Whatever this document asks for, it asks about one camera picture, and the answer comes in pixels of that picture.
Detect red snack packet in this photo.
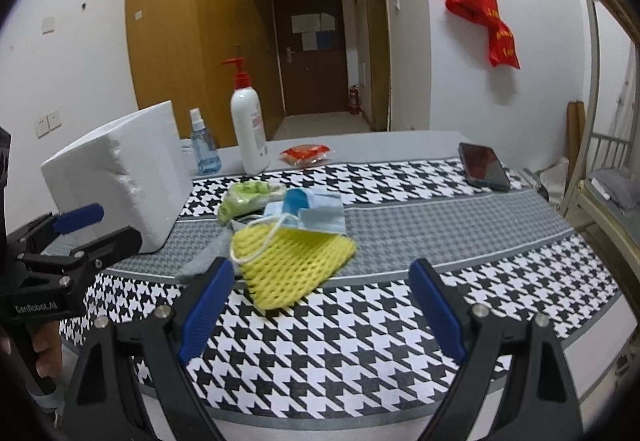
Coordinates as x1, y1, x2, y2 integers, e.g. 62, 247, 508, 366
280, 144, 332, 167

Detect black smartphone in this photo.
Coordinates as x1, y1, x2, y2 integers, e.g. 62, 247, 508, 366
458, 142, 511, 192

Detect person's left hand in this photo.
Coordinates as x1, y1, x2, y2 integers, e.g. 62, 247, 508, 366
32, 321, 63, 378

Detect wall socket pair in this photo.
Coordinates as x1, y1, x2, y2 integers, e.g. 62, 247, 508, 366
34, 111, 62, 139

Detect blue spray bottle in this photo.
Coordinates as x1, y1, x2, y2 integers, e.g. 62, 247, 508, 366
190, 108, 222, 176

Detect red hanging bags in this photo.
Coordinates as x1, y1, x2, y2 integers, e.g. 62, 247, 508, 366
445, 0, 521, 70

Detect red fire extinguisher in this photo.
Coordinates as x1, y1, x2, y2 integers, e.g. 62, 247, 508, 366
348, 85, 361, 115

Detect white styrofoam box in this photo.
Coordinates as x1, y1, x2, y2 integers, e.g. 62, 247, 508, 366
40, 101, 192, 253

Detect white wall switch plate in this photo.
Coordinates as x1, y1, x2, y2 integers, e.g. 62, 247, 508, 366
41, 16, 55, 35

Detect dark brown entrance door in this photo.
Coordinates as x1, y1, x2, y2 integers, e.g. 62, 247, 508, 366
273, 0, 348, 116

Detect white pump bottle red top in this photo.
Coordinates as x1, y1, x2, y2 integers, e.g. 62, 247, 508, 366
222, 57, 269, 176

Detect brown side door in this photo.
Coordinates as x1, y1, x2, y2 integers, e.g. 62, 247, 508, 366
366, 0, 392, 131

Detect wooden boards against wall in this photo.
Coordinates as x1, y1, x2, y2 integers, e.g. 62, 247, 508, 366
566, 101, 586, 176

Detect blue face mask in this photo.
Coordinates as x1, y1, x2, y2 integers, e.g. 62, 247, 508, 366
264, 188, 346, 235

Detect metal bunk bed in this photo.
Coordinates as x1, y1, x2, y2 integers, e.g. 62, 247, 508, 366
561, 0, 639, 271

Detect wooden wardrobe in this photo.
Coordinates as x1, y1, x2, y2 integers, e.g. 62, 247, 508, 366
125, 0, 284, 148

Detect yellow foam fruit net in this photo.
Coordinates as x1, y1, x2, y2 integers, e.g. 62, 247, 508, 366
230, 221, 357, 311

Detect grey knitted cloth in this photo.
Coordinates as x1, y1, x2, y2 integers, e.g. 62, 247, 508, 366
175, 229, 232, 285

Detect houndstooth table runner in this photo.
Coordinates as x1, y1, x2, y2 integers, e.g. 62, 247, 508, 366
58, 155, 626, 419

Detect green wet wipes packet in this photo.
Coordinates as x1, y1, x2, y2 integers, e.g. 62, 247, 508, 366
217, 181, 286, 224

